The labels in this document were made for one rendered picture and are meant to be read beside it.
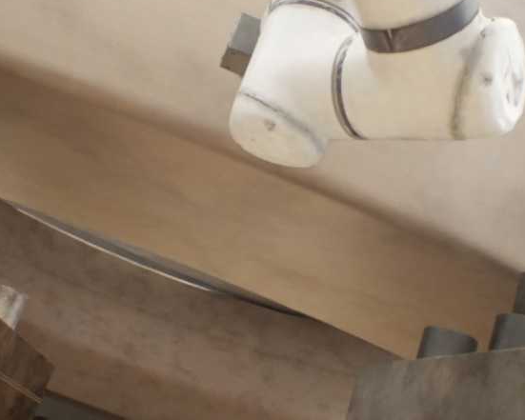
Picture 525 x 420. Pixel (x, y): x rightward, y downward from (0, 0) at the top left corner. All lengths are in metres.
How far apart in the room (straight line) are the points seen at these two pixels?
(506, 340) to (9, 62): 0.65
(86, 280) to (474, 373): 4.81
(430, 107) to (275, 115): 0.13
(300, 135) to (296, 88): 0.04
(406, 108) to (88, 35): 0.55
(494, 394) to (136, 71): 0.55
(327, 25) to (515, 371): 0.36
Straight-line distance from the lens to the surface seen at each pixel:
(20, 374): 2.23
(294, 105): 0.71
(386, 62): 0.65
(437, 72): 0.64
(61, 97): 1.11
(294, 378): 5.44
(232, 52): 0.94
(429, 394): 0.97
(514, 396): 0.85
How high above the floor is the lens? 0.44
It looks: 20 degrees up
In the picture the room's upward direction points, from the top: 20 degrees clockwise
